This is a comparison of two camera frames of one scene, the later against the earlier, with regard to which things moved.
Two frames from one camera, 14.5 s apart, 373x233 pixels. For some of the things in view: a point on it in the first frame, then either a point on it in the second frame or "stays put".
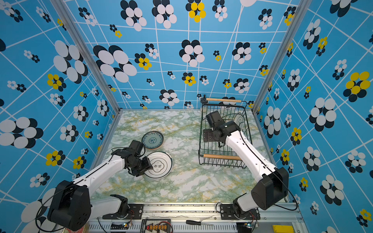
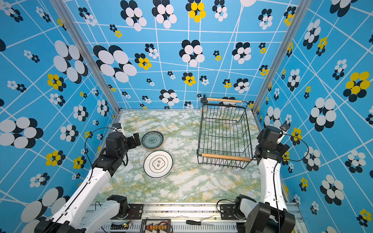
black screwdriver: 197,223 stays put
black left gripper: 148,166 → 130,140
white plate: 152,140 stays put
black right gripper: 207,133 → 281,149
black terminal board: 156,225 stays put
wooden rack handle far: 224,100 stays put
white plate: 239,120 → 157,164
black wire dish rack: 215,154 stays put
